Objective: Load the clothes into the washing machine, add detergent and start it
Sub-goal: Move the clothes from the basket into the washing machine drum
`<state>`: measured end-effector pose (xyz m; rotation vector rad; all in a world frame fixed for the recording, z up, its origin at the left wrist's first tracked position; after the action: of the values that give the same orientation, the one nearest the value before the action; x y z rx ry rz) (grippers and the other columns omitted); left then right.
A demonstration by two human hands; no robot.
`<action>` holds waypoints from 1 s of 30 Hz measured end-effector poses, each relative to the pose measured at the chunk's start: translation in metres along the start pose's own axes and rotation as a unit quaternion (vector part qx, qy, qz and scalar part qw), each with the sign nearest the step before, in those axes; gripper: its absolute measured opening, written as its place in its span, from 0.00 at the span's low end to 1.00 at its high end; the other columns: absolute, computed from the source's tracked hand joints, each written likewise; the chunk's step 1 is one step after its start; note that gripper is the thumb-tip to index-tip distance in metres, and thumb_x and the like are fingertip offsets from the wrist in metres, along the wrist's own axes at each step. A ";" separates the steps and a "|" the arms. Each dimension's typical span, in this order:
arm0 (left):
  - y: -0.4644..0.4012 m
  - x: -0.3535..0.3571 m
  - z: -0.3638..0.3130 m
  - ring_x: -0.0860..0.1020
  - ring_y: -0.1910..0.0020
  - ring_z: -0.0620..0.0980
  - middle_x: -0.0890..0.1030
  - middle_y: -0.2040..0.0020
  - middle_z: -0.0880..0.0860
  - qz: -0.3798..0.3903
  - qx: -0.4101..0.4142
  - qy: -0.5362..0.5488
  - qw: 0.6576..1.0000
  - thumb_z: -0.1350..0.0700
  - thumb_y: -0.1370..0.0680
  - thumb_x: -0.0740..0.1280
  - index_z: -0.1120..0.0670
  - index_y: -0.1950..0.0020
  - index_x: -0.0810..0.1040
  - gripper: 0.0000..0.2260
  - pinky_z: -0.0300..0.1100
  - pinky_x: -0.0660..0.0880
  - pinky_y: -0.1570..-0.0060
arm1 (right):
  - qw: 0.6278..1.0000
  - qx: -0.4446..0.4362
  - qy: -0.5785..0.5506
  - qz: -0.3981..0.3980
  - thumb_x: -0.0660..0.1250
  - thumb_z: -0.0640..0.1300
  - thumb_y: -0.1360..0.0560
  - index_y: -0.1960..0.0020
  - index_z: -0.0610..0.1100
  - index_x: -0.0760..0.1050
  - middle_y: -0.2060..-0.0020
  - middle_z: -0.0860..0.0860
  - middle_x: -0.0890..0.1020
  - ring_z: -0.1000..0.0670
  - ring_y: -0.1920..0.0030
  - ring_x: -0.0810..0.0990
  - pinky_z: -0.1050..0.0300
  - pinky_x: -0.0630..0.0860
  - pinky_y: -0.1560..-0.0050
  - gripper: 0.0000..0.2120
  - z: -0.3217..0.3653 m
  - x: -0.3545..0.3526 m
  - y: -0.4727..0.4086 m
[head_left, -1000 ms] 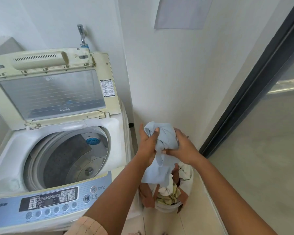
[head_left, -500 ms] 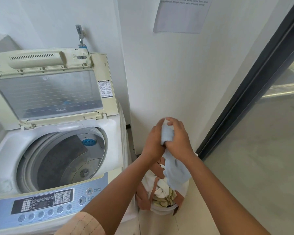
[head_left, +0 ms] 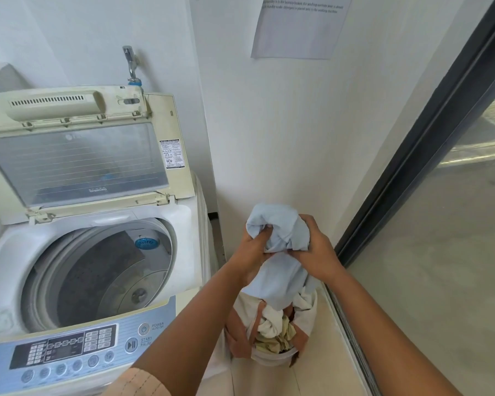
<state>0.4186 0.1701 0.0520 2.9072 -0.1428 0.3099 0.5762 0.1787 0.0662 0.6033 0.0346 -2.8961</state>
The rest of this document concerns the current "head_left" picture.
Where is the person's right hand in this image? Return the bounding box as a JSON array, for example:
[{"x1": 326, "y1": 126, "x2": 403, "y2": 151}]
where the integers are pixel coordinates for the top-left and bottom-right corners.
[{"x1": 290, "y1": 214, "x2": 347, "y2": 285}]

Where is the person's left hand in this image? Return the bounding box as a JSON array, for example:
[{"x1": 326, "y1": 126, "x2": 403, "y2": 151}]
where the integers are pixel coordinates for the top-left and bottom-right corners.
[{"x1": 230, "y1": 225, "x2": 275, "y2": 285}]

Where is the light blue clothes item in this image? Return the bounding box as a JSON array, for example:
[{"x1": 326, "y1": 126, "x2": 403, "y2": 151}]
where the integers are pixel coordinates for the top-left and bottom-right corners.
[{"x1": 245, "y1": 203, "x2": 314, "y2": 312}]

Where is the orange white clothes item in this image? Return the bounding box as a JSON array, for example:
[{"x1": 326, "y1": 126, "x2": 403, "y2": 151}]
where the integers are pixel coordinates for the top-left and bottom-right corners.
[{"x1": 224, "y1": 286, "x2": 318, "y2": 367}]

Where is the yellow clothes item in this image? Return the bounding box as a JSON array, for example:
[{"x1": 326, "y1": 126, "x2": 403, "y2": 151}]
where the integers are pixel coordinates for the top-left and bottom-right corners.
[{"x1": 255, "y1": 325, "x2": 296, "y2": 354}]

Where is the cream washing machine lid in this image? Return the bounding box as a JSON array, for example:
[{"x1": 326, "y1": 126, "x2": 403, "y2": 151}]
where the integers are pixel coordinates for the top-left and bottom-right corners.
[{"x1": 0, "y1": 85, "x2": 197, "y2": 226}]

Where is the cream blue washing machine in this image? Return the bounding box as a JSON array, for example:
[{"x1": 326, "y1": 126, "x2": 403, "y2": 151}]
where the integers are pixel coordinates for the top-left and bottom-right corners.
[{"x1": 0, "y1": 85, "x2": 213, "y2": 396}]

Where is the person's left forearm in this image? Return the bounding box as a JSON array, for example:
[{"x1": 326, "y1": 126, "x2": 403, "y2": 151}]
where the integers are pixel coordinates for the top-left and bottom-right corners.
[{"x1": 130, "y1": 259, "x2": 259, "y2": 396}]

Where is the person's right forearm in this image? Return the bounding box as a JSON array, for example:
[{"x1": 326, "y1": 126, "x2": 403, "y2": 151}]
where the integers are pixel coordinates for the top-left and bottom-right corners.
[{"x1": 323, "y1": 263, "x2": 465, "y2": 396}]

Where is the translucent plastic laundry basket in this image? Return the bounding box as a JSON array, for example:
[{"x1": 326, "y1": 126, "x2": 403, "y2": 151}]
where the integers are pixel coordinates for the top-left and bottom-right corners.
[{"x1": 250, "y1": 346, "x2": 300, "y2": 369}]

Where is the white paper notice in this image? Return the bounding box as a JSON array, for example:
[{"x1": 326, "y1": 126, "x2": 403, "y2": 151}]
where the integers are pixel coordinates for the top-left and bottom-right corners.
[{"x1": 250, "y1": 0, "x2": 354, "y2": 61}]

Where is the metal water tap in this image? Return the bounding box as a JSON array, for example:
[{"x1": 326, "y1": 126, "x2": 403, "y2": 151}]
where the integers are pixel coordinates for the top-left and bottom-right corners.
[{"x1": 122, "y1": 45, "x2": 139, "y2": 81}]

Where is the grey stone ledge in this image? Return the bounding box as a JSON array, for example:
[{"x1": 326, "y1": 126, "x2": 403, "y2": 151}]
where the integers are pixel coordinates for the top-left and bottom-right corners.
[{"x1": 0, "y1": 61, "x2": 30, "y2": 97}]

